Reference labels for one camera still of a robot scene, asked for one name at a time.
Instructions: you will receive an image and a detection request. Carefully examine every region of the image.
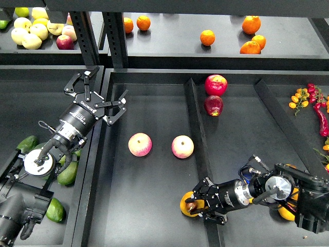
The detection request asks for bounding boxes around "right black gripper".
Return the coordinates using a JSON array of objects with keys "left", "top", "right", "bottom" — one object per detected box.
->
[{"left": 184, "top": 177, "right": 244, "bottom": 225}]

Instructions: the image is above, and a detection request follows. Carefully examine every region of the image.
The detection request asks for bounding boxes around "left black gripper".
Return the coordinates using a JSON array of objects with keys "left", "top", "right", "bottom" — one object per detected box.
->
[{"left": 60, "top": 66, "right": 128, "bottom": 136}]

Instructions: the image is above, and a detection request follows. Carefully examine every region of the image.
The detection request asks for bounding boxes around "yellow pear with brown stem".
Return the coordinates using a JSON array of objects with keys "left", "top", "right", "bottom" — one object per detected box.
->
[{"left": 180, "top": 191, "right": 205, "bottom": 217}]

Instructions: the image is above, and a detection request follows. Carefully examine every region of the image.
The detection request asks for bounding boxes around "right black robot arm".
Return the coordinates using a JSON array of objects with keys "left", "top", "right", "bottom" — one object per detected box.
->
[{"left": 180, "top": 155, "right": 328, "bottom": 234}]

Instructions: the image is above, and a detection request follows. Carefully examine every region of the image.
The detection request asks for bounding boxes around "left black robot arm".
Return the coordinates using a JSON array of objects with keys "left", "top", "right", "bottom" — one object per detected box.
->
[{"left": 1, "top": 65, "right": 126, "bottom": 246}]

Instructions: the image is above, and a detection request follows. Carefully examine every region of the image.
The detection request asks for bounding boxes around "yellow pear lower pile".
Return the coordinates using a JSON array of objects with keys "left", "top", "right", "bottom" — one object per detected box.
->
[{"left": 278, "top": 207, "right": 295, "bottom": 221}]

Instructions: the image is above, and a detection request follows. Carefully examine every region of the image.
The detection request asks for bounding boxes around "black tray divider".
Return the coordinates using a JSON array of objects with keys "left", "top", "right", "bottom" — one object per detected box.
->
[
  {"left": 254, "top": 79, "right": 328, "bottom": 179},
  {"left": 184, "top": 78, "right": 225, "bottom": 246}
]

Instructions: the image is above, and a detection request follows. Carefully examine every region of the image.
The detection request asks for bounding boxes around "black left tray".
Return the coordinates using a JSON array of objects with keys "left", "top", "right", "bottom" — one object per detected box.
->
[{"left": 1, "top": 66, "right": 104, "bottom": 246}]

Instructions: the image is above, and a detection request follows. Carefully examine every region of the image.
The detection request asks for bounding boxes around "black tray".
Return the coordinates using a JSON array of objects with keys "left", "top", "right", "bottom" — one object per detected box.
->
[
  {"left": 87, "top": 69, "right": 328, "bottom": 246},
  {"left": 1, "top": 66, "right": 104, "bottom": 246}
]

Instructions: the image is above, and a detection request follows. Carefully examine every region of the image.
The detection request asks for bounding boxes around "pink apple left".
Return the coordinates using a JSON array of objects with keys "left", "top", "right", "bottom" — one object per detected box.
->
[{"left": 128, "top": 133, "right": 152, "bottom": 157}]

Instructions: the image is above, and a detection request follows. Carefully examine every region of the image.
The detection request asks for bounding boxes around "pink apple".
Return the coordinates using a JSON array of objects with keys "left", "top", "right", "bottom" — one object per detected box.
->
[
  {"left": 171, "top": 135, "right": 194, "bottom": 159},
  {"left": 128, "top": 133, "right": 152, "bottom": 157}
]

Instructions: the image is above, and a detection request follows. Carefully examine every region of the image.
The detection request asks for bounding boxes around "pink apple right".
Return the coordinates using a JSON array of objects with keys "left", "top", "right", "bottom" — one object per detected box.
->
[{"left": 171, "top": 135, "right": 194, "bottom": 159}]

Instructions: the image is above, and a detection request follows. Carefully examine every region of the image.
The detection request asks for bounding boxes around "dark red apple on shelf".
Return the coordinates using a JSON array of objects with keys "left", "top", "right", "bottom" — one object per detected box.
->
[{"left": 56, "top": 34, "right": 74, "bottom": 50}]

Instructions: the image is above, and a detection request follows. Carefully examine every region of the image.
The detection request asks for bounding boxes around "pale pink peach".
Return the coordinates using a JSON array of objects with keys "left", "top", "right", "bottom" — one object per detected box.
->
[{"left": 62, "top": 25, "right": 77, "bottom": 42}]

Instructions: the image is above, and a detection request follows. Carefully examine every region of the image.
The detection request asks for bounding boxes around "pale yellow apple right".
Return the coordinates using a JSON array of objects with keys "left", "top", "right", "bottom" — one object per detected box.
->
[{"left": 47, "top": 21, "right": 64, "bottom": 36}]

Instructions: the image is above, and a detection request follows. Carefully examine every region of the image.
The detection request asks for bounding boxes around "pale yellow apple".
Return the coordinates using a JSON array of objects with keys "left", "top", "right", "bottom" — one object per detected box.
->
[
  {"left": 11, "top": 28, "right": 29, "bottom": 45},
  {"left": 29, "top": 24, "right": 48, "bottom": 41},
  {"left": 14, "top": 17, "right": 32, "bottom": 30},
  {"left": 22, "top": 33, "right": 42, "bottom": 49},
  {"left": 47, "top": 21, "right": 64, "bottom": 36}
]

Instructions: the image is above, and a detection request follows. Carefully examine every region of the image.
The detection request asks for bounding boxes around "black centre tray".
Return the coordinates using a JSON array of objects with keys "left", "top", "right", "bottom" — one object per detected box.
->
[{"left": 87, "top": 69, "right": 328, "bottom": 246}]

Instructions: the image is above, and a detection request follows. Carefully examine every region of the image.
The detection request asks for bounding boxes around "pale yellow apple front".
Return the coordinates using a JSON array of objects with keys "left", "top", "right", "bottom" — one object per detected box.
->
[{"left": 22, "top": 33, "right": 42, "bottom": 49}]

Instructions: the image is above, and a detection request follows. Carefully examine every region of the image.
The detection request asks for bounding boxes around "orange far left shelf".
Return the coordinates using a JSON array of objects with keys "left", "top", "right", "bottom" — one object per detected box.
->
[{"left": 123, "top": 17, "right": 134, "bottom": 34}]

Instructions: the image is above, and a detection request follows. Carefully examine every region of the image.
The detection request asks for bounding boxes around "pale yellow apple centre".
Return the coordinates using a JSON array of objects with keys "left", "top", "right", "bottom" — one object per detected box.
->
[{"left": 29, "top": 24, "right": 48, "bottom": 41}]

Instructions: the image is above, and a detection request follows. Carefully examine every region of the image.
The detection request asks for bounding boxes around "pale yellow apple upper left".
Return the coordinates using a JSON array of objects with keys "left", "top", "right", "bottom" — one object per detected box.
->
[{"left": 14, "top": 17, "right": 32, "bottom": 30}]

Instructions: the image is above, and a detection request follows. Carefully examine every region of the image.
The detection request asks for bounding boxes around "green lime on shelf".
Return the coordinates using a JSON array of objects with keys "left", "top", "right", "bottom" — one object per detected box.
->
[{"left": 14, "top": 7, "right": 29, "bottom": 17}]

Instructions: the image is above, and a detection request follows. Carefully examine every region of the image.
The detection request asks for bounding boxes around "bright red apple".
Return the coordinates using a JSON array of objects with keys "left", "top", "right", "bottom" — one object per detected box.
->
[{"left": 205, "top": 74, "right": 228, "bottom": 96}]

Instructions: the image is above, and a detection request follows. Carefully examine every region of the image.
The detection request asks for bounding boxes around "orange middle shelf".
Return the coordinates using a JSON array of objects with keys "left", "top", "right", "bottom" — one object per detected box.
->
[{"left": 200, "top": 29, "right": 215, "bottom": 46}]

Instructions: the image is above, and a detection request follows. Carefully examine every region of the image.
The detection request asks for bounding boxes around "red chili pepper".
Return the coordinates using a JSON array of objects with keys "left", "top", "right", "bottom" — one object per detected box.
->
[{"left": 313, "top": 103, "right": 328, "bottom": 137}]

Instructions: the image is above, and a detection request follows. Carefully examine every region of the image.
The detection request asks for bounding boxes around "yellow cherry tomato bunch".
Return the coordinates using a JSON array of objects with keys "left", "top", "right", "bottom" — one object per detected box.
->
[{"left": 288, "top": 88, "right": 309, "bottom": 116}]

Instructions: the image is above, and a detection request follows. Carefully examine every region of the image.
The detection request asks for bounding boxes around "red cherry tomato bunch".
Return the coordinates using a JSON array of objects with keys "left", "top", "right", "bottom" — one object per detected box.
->
[{"left": 307, "top": 83, "right": 326, "bottom": 103}]

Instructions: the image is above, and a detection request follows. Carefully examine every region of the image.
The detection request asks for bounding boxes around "orange front right shelf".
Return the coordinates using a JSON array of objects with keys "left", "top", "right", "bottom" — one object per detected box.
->
[{"left": 240, "top": 41, "right": 261, "bottom": 54}]

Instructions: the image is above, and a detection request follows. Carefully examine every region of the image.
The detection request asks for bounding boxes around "black shelf upright post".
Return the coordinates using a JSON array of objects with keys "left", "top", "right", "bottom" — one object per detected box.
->
[{"left": 102, "top": 12, "right": 129, "bottom": 68}]

